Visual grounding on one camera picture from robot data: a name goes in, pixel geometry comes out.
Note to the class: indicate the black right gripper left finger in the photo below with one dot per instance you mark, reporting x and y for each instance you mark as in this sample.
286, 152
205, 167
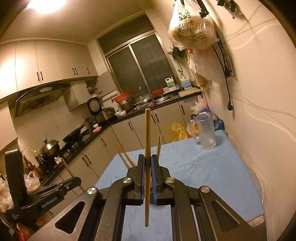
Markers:
97, 214

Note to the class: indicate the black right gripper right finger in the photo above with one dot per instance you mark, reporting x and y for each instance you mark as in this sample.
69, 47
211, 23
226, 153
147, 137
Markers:
197, 213

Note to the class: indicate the lower kitchen cabinets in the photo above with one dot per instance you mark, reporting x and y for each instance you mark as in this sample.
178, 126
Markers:
115, 148

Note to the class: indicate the kitchen cabinets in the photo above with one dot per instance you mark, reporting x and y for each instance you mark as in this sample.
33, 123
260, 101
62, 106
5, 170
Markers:
115, 148
27, 64

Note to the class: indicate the black kitchen countertop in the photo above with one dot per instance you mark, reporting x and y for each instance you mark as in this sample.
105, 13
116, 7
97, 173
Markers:
104, 132

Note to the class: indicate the upper kitchen cabinets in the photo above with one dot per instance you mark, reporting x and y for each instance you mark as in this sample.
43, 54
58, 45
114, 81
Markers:
27, 64

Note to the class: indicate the dark kitchen window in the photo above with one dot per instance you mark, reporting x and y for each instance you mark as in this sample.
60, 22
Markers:
136, 56

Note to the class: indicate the long diagonal wooden chopstick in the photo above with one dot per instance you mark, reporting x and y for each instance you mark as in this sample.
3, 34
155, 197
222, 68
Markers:
122, 158

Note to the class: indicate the steel wok with lid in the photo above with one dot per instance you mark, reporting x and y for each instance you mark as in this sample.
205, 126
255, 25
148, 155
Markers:
50, 149

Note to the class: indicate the clear glass mug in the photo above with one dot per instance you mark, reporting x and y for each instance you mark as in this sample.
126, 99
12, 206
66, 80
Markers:
205, 125

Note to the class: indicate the black frying pan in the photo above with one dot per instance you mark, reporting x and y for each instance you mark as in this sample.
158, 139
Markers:
75, 135

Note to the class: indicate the yellow plastic bag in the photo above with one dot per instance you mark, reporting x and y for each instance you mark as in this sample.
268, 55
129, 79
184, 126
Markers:
176, 132

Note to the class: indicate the blue plastic bag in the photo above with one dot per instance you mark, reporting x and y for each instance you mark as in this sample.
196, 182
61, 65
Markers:
218, 123

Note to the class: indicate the black range hood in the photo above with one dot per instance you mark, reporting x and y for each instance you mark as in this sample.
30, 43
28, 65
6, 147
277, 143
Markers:
39, 97

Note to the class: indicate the black rice cooker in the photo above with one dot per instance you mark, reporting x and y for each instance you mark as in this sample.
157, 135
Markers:
101, 114

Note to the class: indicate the red basin on pot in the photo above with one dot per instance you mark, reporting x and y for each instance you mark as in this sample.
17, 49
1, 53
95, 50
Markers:
122, 97

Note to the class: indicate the wooden cutting board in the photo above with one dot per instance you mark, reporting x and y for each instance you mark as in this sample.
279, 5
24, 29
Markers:
188, 91

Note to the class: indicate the glass pot lid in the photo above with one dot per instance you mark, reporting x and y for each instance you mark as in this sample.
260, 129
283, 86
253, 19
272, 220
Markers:
137, 100

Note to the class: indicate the chrome sink faucet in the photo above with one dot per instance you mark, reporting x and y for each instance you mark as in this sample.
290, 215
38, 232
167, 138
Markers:
144, 93

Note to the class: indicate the blue label bottle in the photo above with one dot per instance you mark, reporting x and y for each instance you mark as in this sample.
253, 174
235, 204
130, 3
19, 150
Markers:
185, 81

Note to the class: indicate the white detergent jug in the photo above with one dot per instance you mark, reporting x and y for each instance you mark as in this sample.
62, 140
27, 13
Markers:
170, 83

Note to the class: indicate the clear hanging plastic bags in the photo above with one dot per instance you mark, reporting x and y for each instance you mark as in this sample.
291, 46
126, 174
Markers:
204, 64

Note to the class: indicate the white printed hanging bag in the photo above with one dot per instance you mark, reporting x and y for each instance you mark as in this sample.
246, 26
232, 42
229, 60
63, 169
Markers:
191, 26

